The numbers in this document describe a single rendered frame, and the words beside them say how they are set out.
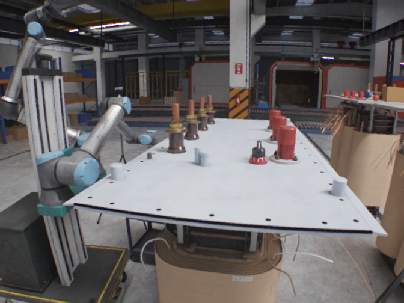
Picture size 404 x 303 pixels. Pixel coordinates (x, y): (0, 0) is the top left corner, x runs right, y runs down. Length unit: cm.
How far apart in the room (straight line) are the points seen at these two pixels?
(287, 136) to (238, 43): 1082
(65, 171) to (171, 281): 77
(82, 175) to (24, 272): 96
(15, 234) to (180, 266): 124
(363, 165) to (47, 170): 326
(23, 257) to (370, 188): 362
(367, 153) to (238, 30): 927
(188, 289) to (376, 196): 311
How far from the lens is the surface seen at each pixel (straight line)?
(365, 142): 346
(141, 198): 69
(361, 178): 356
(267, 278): 92
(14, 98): 193
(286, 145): 100
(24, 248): 191
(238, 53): 1166
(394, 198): 261
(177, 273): 92
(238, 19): 1193
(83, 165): 133
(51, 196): 151
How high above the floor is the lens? 165
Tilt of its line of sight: 15 degrees down
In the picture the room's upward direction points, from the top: straight up
